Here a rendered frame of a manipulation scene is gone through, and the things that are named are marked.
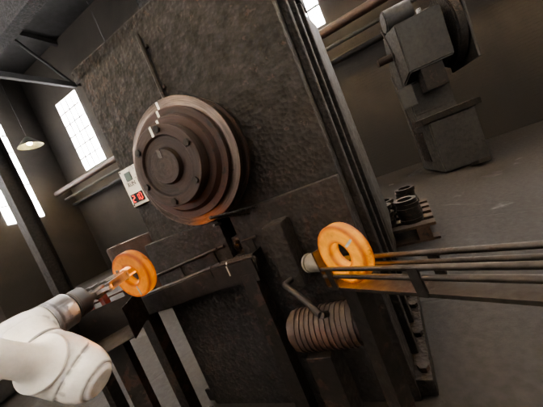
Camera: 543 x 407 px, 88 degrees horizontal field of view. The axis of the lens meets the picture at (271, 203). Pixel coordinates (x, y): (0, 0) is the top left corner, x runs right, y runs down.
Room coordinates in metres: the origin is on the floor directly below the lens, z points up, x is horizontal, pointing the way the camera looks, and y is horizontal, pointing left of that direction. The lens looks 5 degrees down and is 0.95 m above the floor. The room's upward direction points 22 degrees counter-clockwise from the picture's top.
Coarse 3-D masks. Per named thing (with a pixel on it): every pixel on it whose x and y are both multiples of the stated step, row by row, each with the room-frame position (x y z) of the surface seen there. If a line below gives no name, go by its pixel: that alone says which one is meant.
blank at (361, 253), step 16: (336, 224) 0.67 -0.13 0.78; (320, 240) 0.73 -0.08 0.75; (336, 240) 0.67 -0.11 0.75; (352, 240) 0.63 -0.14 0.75; (336, 256) 0.71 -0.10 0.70; (352, 256) 0.64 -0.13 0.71; (368, 256) 0.62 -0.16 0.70; (336, 272) 0.71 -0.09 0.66; (352, 272) 0.66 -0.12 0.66; (368, 272) 0.63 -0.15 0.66
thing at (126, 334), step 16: (112, 304) 1.16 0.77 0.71; (128, 304) 1.04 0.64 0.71; (144, 304) 1.18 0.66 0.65; (80, 320) 1.13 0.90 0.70; (96, 320) 1.14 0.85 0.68; (112, 320) 1.15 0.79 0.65; (128, 320) 0.99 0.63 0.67; (144, 320) 1.11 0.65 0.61; (96, 336) 1.14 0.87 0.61; (112, 336) 1.11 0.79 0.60; (128, 336) 1.01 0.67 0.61; (112, 352) 1.03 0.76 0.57; (128, 352) 1.05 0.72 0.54; (128, 368) 1.03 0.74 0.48; (128, 384) 1.03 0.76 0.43; (144, 384) 1.04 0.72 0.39; (144, 400) 1.03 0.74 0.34
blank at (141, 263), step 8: (120, 256) 0.90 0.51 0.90; (128, 256) 0.88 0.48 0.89; (136, 256) 0.88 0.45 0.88; (144, 256) 0.89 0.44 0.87; (112, 264) 0.92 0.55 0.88; (120, 264) 0.90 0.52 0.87; (128, 264) 0.89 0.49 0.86; (136, 264) 0.88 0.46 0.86; (144, 264) 0.87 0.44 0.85; (152, 264) 0.89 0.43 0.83; (112, 272) 0.93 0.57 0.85; (144, 272) 0.87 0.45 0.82; (152, 272) 0.88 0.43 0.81; (128, 280) 0.92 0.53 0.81; (136, 280) 0.93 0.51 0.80; (144, 280) 0.88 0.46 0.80; (152, 280) 0.88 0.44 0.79; (128, 288) 0.92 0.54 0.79; (136, 288) 0.90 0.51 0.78; (144, 288) 0.89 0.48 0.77; (152, 288) 0.90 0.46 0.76
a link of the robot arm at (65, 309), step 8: (56, 296) 0.71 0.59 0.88; (64, 296) 0.70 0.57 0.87; (40, 304) 0.68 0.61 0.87; (48, 304) 0.67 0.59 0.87; (56, 304) 0.68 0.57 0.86; (64, 304) 0.69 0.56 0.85; (72, 304) 0.70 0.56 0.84; (56, 312) 0.66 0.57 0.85; (64, 312) 0.68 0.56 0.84; (72, 312) 0.69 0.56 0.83; (80, 312) 0.71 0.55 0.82; (64, 320) 0.67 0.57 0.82; (72, 320) 0.69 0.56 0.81; (64, 328) 0.67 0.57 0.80
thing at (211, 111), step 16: (176, 96) 1.01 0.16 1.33; (208, 112) 0.97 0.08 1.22; (224, 128) 0.96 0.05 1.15; (240, 144) 0.99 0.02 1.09; (240, 160) 0.96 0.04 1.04; (240, 176) 0.97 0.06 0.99; (144, 192) 1.14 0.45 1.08; (160, 208) 1.13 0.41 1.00; (224, 208) 1.01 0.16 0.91; (192, 224) 1.08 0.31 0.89
